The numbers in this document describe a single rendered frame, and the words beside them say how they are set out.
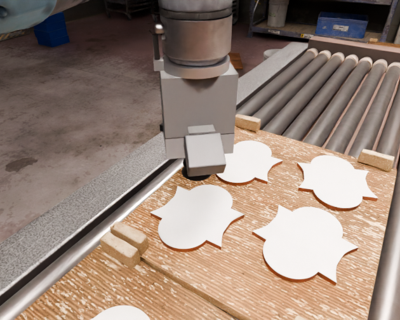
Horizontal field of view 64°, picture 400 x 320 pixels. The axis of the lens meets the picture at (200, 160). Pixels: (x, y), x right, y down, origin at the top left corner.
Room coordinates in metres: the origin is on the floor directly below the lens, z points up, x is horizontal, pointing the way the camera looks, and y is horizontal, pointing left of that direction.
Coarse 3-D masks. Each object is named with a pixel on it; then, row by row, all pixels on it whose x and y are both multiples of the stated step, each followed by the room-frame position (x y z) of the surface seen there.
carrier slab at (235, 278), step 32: (288, 160) 0.51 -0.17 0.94; (352, 160) 0.51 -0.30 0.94; (160, 192) 0.41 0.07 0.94; (256, 192) 0.41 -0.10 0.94; (288, 192) 0.41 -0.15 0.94; (384, 192) 0.41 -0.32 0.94; (128, 224) 0.34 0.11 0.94; (256, 224) 0.34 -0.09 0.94; (352, 224) 0.34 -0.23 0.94; (384, 224) 0.34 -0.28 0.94; (160, 256) 0.28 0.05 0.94; (192, 256) 0.28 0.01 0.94; (224, 256) 0.28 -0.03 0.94; (256, 256) 0.28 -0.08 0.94; (352, 256) 0.28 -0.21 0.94; (192, 288) 0.24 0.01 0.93; (224, 288) 0.23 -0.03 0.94; (256, 288) 0.23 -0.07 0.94; (288, 288) 0.23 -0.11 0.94; (320, 288) 0.23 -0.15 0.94; (352, 288) 0.23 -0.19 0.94
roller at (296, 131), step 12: (348, 60) 1.15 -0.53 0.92; (336, 72) 1.03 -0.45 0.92; (348, 72) 1.06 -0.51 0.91; (324, 84) 0.94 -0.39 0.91; (336, 84) 0.94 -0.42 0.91; (324, 96) 0.85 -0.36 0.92; (312, 108) 0.77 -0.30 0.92; (300, 120) 0.70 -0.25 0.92; (312, 120) 0.73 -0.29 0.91; (288, 132) 0.64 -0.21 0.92; (300, 132) 0.65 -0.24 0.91
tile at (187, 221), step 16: (176, 192) 0.40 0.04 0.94; (192, 192) 0.40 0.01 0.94; (208, 192) 0.40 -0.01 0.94; (224, 192) 0.40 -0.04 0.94; (160, 208) 0.37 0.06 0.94; (176, 208) 0.37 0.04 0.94; (192, 208) 0.37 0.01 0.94; (208, 208) 0.37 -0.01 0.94; (224, 208) 0.37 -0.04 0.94; (160, 224) 0.33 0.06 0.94; (176, 224) 0.33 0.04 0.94; (192, 224) 0.33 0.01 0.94; (208, 224) 0.33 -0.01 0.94; (224, 224) 0.33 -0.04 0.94; (176, 240) 0.30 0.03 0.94; (192, 240) 0.30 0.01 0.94; (208, 240) 0.30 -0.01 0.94
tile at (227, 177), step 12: (240, 144) 0.55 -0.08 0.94; (252, 144) 0.55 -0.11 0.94; (264, 144) 0.55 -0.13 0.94; (228, 156) 0.51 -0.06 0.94; (240, 156) 0.51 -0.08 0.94; (252, 156) 0.51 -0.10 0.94; (264, 156) 0.51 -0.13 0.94; (228, 168) 0.47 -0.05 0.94; (240, 168) 0.47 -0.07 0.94; (252, 168) 0.47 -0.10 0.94; (264, 168) 0.47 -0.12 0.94; (228, 180) 0.44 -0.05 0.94; (240, 180) 0.44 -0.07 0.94; (252, 180) 0.44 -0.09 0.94; (264, 180) 0.44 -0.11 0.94
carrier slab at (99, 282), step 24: (96, 264) 0.27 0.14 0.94; (120, 264) 0.27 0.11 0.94; (144, 264) 0.27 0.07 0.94; (72, 288) 0.23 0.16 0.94; (96, 288) 0.23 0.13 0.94; (120, 288) 0.23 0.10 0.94; (144, 288) 0.23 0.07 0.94; (168, 288) 0.23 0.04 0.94; (24, 312) 0.20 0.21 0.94; (48, 312) 0.20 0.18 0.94; (72, 312) 0.20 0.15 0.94; (96, 312) 0.20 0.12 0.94; (144, 312) 0.20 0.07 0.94; (168, 312) 0.20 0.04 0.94; (192, 312) 0.20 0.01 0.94; (216, 312) 0.20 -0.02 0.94
